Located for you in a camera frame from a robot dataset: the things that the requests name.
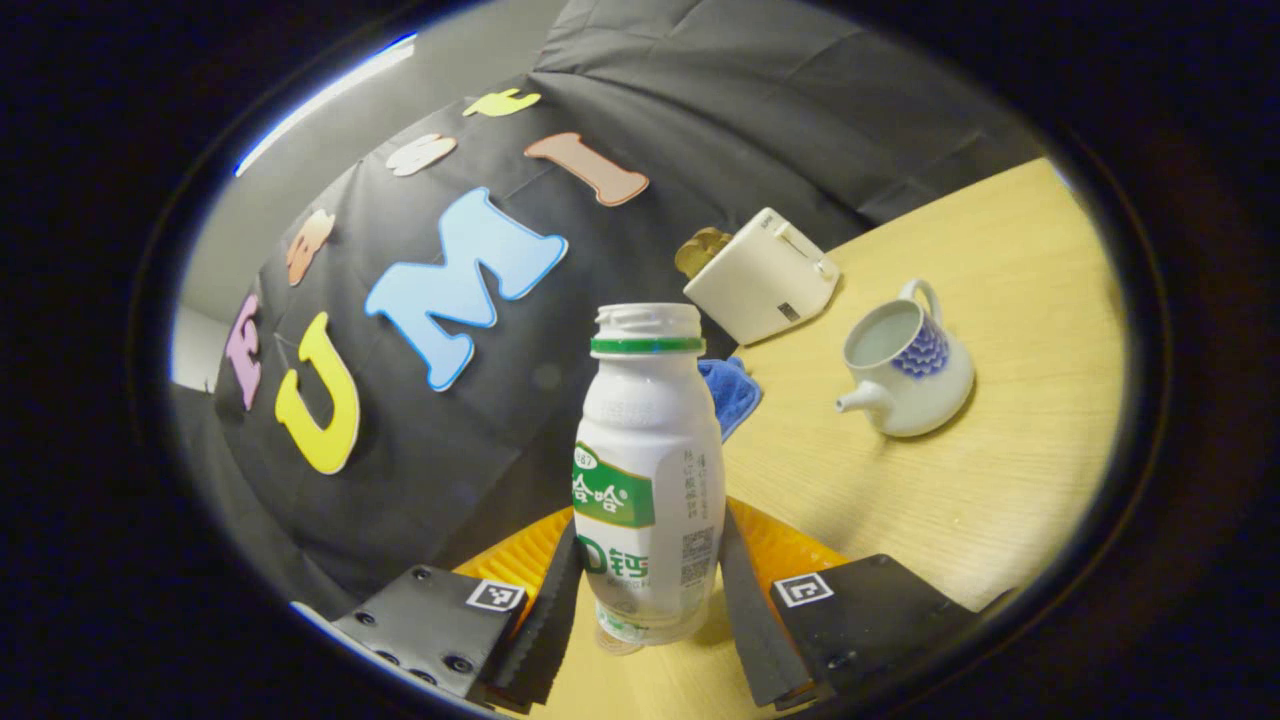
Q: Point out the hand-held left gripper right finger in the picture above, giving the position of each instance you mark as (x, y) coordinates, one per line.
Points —
(750, 630)

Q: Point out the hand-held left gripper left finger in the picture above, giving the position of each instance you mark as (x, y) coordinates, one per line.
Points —
(550, 640)

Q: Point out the white plastic water bottle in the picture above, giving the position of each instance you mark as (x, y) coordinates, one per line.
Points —
(640, 430)

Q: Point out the white blue-patterned teacup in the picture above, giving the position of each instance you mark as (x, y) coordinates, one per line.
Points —
(915, 390)

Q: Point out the blue towel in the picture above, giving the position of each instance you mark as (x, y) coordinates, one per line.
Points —
(730, 395)

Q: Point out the white toaster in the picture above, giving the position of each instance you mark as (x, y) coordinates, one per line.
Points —
(755, 285)

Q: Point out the toasted bread slices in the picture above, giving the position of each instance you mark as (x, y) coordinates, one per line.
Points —
(700, 250)

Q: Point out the black backdrop cloth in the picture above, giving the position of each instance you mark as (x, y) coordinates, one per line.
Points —
(700, 100)

